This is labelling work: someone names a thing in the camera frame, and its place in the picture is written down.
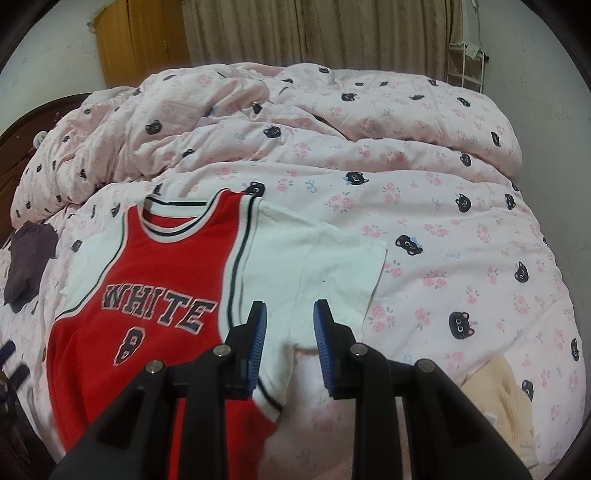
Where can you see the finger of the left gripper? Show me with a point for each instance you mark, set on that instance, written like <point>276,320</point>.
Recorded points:
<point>19,376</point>
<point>7,350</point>

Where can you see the dark wooden headboard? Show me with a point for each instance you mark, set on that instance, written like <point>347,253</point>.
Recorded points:
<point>17,148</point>

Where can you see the beige garment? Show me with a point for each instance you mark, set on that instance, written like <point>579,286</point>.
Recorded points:
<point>494,390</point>

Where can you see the white wire shelf rack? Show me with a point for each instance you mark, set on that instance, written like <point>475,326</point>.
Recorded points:
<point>466,64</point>

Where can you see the folded dark purple garment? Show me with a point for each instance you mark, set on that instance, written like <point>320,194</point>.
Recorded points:
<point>31,247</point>

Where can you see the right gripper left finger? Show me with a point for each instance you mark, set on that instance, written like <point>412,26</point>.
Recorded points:
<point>132,438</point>

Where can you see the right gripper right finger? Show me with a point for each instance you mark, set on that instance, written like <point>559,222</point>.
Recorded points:
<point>413,412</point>

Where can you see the red white basketball jersey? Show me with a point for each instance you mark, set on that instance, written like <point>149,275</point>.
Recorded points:
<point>169,280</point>

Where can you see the beige curtain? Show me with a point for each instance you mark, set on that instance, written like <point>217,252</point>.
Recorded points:
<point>409,36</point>

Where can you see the pink cat print duvet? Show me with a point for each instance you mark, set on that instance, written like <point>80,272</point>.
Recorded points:
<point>427,168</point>

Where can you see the wooden wardrobe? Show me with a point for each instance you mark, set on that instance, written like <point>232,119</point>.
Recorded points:
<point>136,38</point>

